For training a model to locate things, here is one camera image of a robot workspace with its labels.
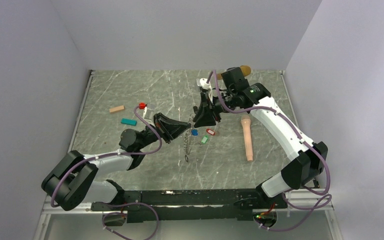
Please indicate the teal block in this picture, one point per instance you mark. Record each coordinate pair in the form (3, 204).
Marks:
(127, 121)

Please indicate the red key tag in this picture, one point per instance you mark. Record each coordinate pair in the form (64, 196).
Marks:
(211, 132)

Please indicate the blue key tag with key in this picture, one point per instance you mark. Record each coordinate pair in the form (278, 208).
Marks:
(194, 132)

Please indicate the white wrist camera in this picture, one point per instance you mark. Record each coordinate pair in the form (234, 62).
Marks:
(148, 113)
(204, 86)

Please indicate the pink wooden cylinder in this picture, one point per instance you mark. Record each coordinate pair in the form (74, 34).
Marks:
(246, 129)

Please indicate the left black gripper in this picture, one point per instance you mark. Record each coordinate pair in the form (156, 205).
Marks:
(169, 129)

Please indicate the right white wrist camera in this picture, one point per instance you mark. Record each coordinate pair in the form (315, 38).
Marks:
(204, 86)

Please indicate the green key tag with key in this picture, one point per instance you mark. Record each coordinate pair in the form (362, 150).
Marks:
(204, 139)

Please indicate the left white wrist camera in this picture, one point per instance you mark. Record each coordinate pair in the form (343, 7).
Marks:
(148, 113)

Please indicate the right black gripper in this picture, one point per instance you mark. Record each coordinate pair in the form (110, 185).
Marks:
(208, 119)

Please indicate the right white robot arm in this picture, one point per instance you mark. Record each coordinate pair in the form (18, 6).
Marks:
(230, 92)

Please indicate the tan wooden block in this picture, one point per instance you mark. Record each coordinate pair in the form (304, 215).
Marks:
(116, 109)

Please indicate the black base frame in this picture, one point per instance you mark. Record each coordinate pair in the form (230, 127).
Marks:
(169, 205)

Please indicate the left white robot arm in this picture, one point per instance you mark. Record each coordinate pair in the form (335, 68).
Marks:
(73, 179)

